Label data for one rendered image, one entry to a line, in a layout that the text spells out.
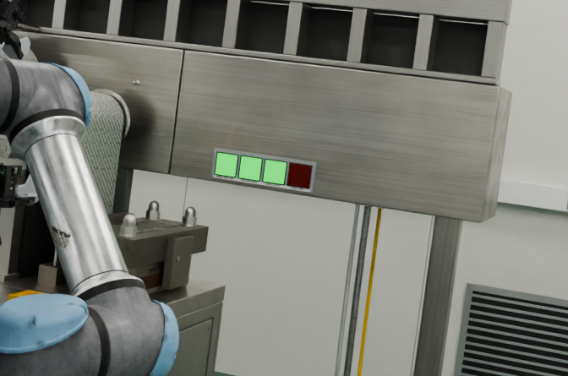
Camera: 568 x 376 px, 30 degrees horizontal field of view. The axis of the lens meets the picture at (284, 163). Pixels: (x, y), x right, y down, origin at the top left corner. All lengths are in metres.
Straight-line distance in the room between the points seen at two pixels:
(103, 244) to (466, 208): 1.04
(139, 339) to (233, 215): 3.55
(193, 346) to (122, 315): 0.99
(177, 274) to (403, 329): 2.55
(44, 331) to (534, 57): 3.56
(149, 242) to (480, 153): 0.73
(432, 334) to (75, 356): 1.32
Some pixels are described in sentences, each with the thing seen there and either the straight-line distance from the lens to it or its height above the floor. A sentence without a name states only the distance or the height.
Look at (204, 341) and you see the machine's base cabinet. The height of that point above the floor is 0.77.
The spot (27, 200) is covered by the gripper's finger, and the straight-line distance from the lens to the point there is 2.08.
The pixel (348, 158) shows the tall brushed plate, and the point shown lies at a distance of 2.39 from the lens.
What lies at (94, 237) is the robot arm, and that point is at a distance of 1.52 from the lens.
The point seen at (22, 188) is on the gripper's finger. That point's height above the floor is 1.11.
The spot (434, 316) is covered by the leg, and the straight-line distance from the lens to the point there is 2.54.
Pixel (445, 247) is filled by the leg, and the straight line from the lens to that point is 2.51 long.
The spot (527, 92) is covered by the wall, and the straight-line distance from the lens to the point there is 4.67.
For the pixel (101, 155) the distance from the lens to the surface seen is 2.42.
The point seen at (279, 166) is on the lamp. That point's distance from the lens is 2.43.
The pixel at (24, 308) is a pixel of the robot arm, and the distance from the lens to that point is 1.39.
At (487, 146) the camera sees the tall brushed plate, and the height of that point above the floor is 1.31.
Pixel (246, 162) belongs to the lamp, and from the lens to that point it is 2.45.
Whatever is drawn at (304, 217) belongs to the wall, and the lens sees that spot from 4.86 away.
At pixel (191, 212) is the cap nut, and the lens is 2.50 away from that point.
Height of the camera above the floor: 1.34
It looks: 3 degrees down
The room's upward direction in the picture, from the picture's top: 7 degrees clockwise
